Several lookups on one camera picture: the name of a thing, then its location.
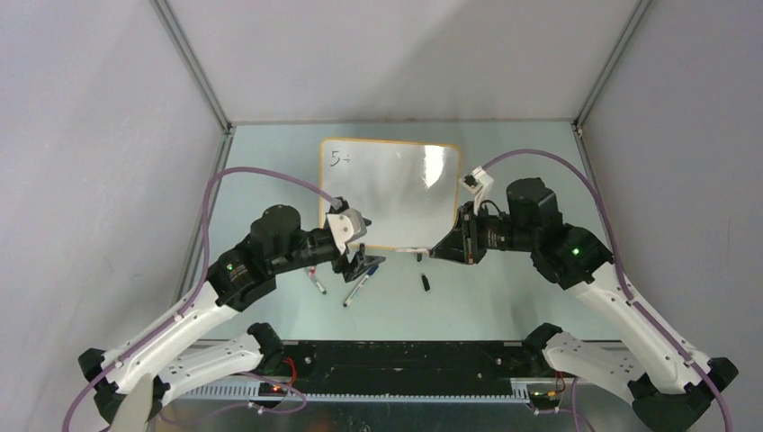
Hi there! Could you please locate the right aluminium frame post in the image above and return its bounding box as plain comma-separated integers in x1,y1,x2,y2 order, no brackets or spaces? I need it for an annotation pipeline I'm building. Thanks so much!
573,0,653,137

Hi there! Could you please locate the blue capped marker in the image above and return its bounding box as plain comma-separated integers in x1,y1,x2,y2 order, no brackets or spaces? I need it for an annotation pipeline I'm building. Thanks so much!
343,265,379,308

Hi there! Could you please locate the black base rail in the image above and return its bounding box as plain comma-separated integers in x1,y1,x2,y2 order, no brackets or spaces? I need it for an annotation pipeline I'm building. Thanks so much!
260,340,555,397

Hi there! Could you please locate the aluminium frame post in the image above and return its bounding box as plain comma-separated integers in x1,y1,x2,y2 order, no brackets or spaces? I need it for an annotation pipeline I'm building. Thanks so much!
150,0,232,134
573,0,653,137

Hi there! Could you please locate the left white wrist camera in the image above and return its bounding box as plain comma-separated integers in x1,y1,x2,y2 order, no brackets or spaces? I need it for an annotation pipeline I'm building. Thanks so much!
325,197,367,256

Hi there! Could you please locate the black whiteboard marker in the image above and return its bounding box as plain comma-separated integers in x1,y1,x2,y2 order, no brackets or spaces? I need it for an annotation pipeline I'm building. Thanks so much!
394,247,430,255

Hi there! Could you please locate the green capped marker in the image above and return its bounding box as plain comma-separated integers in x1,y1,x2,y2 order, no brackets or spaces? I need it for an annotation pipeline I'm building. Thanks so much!
308,275,328,295

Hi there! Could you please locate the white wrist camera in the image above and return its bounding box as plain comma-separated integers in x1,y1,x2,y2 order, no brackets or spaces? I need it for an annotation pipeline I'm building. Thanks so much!
459,166,494,215
325,197,367,256

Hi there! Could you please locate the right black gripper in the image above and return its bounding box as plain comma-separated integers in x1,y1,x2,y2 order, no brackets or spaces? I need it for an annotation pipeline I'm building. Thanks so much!
430,200,536,265

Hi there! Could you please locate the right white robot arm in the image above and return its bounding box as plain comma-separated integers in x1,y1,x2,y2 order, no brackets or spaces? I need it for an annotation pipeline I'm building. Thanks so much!
430,173,738,431

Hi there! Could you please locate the left aluminium frame post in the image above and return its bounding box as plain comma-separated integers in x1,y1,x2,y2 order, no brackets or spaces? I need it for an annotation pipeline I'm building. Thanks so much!
150,0,232,134

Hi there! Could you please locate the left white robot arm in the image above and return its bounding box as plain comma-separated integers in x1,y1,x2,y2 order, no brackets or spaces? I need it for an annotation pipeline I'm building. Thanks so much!
78,202,384,423

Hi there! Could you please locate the yellow framed whiteboard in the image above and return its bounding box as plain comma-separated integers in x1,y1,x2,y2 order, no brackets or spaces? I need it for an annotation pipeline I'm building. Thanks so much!
319,137,462,250

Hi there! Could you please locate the black marker cap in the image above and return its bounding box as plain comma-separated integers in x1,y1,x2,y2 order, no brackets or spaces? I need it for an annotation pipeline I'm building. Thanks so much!
421,274,431,292

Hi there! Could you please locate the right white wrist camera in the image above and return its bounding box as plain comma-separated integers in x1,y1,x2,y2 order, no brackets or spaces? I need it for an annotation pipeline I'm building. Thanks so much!
459,166,494,215

